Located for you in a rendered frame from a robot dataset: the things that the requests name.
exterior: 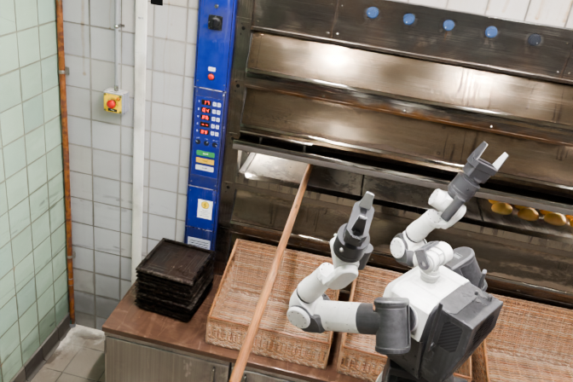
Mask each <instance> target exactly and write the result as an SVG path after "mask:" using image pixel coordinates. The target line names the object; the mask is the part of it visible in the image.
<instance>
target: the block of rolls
mask: <svg viewBox="0 0 573 382"><path fill-rule="evenodd" d="M489 202H490V203H491V204H493V205H492V206H491V209H492V211H493V212H495V213H498V214H501V215H509V214H511V213H512V207H511V206H510V205H509V204H508V203H505V202H500V201H496V200H489ZM514 207H515V208H517V209H519V210H520V211H519V212H518V217H519V218H521V219H523V220H527V221H536V220H537V219H538V218H539V214H538V212H537V211H536V210H535V208H530V207H526V206H521V205H514ZM540 213H541V214H543V215H545V217H544V221H545V222H546V223H550V224H552V225H556V226H563V225H565V223H566V220H565V217H564V216H563V215H561V214H560V213H556V212H551V211H543V210H540ZM566 217H567V218H568V219H570V226H571V227H573V216H570V215H566Z"/></svg>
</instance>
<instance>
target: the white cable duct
mask: <svg viewBox="0 0 573 382"><path fill-rule="evenodd" d="M147 22H148V0H136V40H135V96H134V152H133V208H132V264H131V285H133V283H134V282H135V281H136V279H137V278H138V277H136V275H137V273H136V267H137V266H138V264H139V263H140V262H141V261H142V200H143V165H144V129H145V94H146V58H147Z"/></svg>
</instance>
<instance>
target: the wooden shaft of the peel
mask: <svg viewBox="0 0 573 382"><path fill-rule="evenodd" d="M312 168H313V165H311V164H308V165H307V167H306V170H305V173H304V177H303V179H302V182H301V184H300V187H299V189H298V193H297V196H296V198H295V200H294V203H293V206H292V209H291V212H290V215H289V217H288V219H287V222H286V226H285V228H284V231H283V234H282V236H281V240H280V243H279V245H278V247H277V250H276V253H275V256H274V259H273V262H272V264H271V266H270V269H269V273H268V275H267V278H266V281H265V283H264V285H263V290H262V292H261V294H260V297H259V300H258V304H257V306H256V309H255V311H254V314H253V316H252V320H251V323H250V325H249V327H248V330H247V333H246V336H245V339H244V342H243V344H242V346H241V349H240V353H239V355H238V358H237V361H236V363H235V365H234V370H233V372H232V374H231V377H230V380H229V382H240V381H241V378H242V375H243V373H244V370H245V367H246V363H247V360H248V357H249V355H250V352H251V349H252V345H253V342H254V339H255V337H256V335H257V332H258V328H259V325H260V322H261V320H262V317H263V313H264V310H265V307H266V304H267V302H268V299H269V295H270V292H271V289H272V286H273V284H274V281H275V277H276V275H277V272H278V269H279V267H280V264H281V260H282V257H283V254H284V251H285V249H286V246H287V242H288V239H289V236H290V233H291V231H292V226H293V224H294V221H295V218H296V216H297V214H298V209H299V207H300V204H301V201H302V198H303V196H304V191H305V189H306V186H307V183H308V181H309V178H310V173H311V171H312Z"/></svg>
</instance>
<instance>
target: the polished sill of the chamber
mask: <svg viewBox="0 0 573 382"><path fill-rule="evenodd" d="M235 183H239V184H243V185H246V186H251V187H255V188H263V189H268V190H272V191H276V192H280V193H284V194H292V195H297V193H298V189H299V187H300V184H301V183H296V182H289V181H284V180H280V179H275V178H271V177H263V176H259V175H254V174H250V173H245V172H242V171H239V172H238V174H237V175H236V177H235ZM303 197H305V198H310V199H314V200H321V201H326V202H330V203H334V204H339V205H347V206H350V207H353V206H354V204H355V203H356V202H359V201H361V200H362V197H363V196H360V195H355V194H347V193H343V192H339V191H334V190H330V189H325V188H318V187H314V186H310V185H307V186H306V189H305V191H304V196H303ZM372 207H373V208H374V211H376V212H380V213H384V214H388V215H392V216H397V217H405V218H409V219H413V220H417V219H419V218H420V217H421V216H422V215H423V214H425V213H426V212H427V211H428V210H427V209H423V208H419V207H414V206H410V205H402V204H397V203H393V202H390V201H385V200H377V199H373V203H372ZM451 228H455V229H463V230H467V231H472V232H476V233H480V234H487V235H492V236H496V237H501V238H505V239H509V240H517V241H521V242H525V243H530V244H534V245H538V246H546V247H551V248H554V249H559V250H563V251H567V252H573V239H571V238H566V237H562V236H557V235H553V234H545V233H541V232H537V231H533V230H528V229H521V228H516V227H512V226H507V225H503V224H498V223H491V222H486V221H482V220H477V219H473V218H469V217H462V218H461V219H460V220H459V221H458V222H456V223H455V224H454V225H452V226H451Z"/></svg>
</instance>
